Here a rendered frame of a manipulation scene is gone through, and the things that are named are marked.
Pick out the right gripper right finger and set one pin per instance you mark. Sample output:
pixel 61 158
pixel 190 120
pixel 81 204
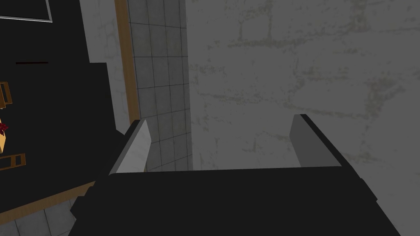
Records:
pixel 311 147

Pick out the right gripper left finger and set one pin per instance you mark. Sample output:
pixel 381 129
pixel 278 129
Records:
pixel 134 150

